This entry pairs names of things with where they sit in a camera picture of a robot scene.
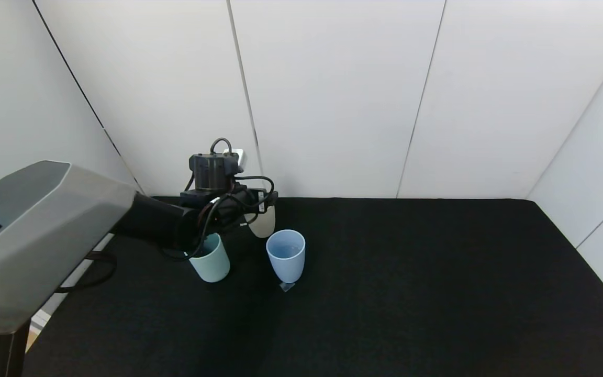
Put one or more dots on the teal plastic cup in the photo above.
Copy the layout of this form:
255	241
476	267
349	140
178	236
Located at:
211	264

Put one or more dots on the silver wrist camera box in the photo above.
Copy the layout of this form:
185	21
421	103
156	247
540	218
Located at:
238	157

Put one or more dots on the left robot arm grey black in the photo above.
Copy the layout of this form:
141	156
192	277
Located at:
34	235

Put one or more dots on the cream plastic cup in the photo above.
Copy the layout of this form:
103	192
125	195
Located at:
265	225

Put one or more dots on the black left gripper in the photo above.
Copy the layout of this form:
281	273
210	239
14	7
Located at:
263	201

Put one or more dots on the small clear tape piece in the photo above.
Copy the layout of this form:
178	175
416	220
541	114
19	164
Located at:
287	287

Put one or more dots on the light blue plastic cup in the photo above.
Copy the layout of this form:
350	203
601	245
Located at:
286	256

